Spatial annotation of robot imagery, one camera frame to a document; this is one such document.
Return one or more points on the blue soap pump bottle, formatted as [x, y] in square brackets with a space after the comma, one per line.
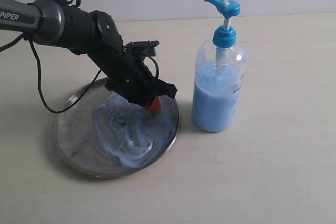
[219, 71]

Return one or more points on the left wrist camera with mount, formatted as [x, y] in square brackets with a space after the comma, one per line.
[143, 47]

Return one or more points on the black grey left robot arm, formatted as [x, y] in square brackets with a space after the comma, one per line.
[61, 23]

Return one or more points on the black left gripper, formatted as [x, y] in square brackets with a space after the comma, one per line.
[131, 80]

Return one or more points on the blue soap smear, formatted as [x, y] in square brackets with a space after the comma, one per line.
[132, 133]

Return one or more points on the round stainless steel plate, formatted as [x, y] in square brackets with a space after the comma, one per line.
[74, 135]

